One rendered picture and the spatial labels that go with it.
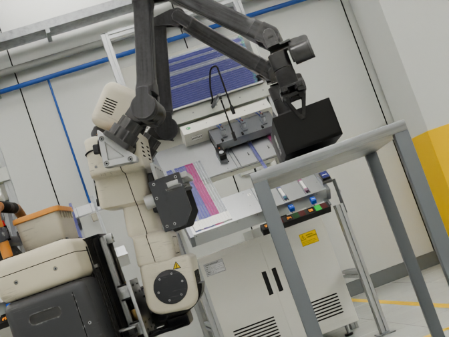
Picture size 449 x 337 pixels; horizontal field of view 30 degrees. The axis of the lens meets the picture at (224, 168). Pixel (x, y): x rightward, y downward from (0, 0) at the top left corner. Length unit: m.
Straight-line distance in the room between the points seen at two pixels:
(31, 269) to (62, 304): 0.13
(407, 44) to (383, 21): 0.23
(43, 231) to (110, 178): 0.26
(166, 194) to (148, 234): 0.14
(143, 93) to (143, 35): 0.19
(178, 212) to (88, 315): 0.40
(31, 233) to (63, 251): 0.22
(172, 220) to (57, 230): 0.36
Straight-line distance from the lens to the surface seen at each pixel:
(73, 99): 5.92
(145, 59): 2.51
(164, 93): 2.89
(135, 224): 2.62
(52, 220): 2.63
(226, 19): 2.48
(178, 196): 2.54
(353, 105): 6.17
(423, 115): 5.75
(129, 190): 2.61
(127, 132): 2.45
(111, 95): 2.63
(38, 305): 2.48
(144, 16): 2.56
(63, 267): 2.45
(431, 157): 5.79
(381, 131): 2.34
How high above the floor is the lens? 0.64
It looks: 5 degrees up
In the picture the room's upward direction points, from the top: 20 degrees counter-clockwise
